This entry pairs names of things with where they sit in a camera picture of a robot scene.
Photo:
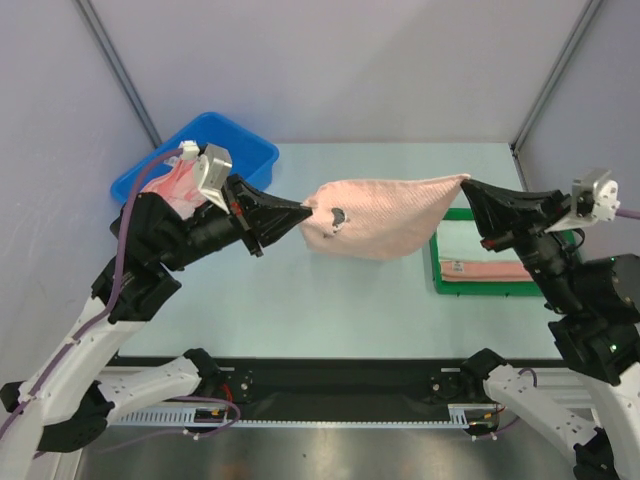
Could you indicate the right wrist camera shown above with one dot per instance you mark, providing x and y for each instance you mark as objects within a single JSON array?
[{"x": 593, "y": 199}]

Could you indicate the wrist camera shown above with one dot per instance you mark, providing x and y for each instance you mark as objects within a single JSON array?
[
  {"x": 593, "y": 199},
  {"x": 210, "y": 166}
]

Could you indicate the green plastic tray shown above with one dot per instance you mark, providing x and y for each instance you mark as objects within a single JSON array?
[{"x": 528, "y": 289}]

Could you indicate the white slotted cable duct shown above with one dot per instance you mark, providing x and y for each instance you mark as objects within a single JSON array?
[{"x": 190, "y": 416}]

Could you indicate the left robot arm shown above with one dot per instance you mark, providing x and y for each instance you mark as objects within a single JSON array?
[{"x": 64, "y": 406}]

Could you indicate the pink towel in bin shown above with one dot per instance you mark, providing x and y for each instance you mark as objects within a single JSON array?
[{"x": 178, "y": 188}]

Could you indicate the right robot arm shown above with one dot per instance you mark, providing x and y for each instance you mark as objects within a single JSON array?
[{"x": 597, "y": 335}]

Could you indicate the light pink embroidered towel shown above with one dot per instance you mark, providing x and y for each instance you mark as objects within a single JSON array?
[{"x": 377, "y": 219}]

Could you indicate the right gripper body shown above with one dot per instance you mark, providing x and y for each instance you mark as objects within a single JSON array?
[{"x": 520, "y": 232}]

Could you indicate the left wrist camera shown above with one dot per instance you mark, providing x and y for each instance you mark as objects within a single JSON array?
[{"x": 210, "y": 166}]

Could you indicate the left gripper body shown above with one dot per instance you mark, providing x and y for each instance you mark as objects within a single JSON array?
[{"x": 211, "y": 229}]

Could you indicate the blue plastic bin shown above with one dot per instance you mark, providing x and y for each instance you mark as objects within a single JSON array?
[{"x": 253, "y": 157}]

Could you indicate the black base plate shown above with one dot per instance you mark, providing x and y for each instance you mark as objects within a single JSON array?
[{"x": 351, "y": 390}]

